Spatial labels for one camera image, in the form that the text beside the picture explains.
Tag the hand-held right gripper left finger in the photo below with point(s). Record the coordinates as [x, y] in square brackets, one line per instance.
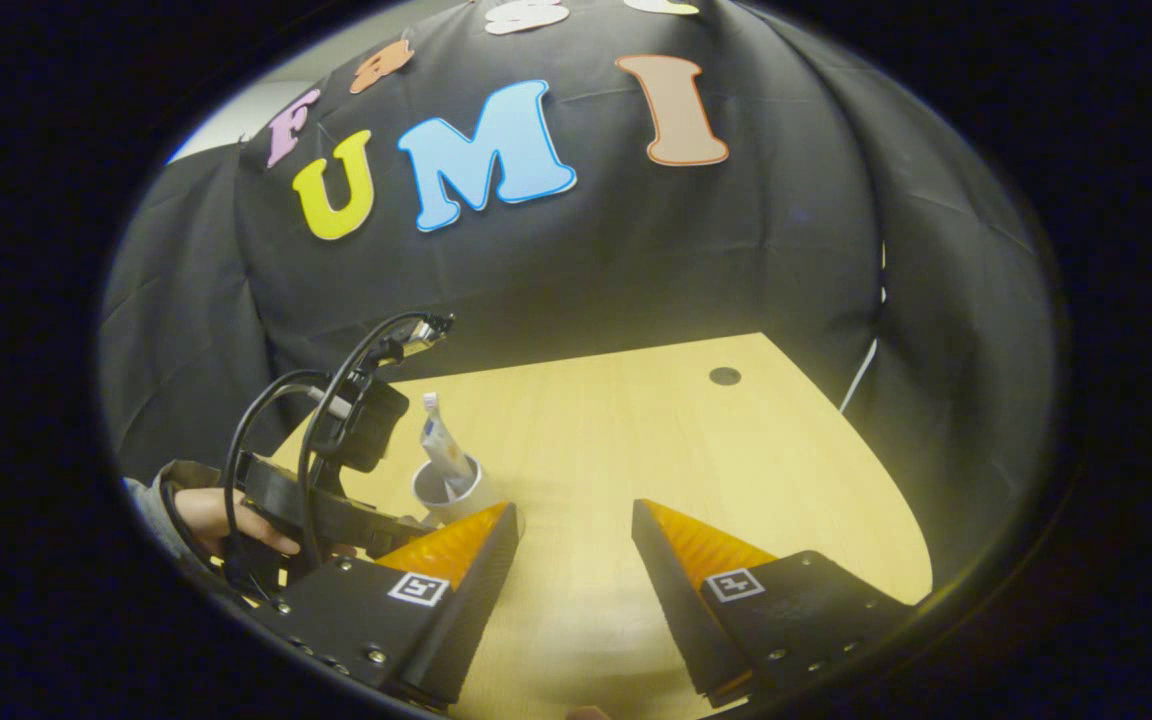
[476, 610]

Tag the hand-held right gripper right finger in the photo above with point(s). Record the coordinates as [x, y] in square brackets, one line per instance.
[671, 600]

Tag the white toothpaste tube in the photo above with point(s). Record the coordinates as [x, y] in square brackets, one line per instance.
[441, 445]

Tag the light wooden desktop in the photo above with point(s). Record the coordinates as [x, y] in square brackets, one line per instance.
[686, 440]

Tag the black backdrop cloth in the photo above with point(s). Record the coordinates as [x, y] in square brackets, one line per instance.
[636, 250]

